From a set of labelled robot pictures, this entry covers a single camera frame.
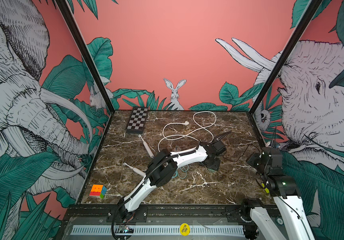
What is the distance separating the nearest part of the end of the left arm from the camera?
672mm

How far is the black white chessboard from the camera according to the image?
3.51 feet

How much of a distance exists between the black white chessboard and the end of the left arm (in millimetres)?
548
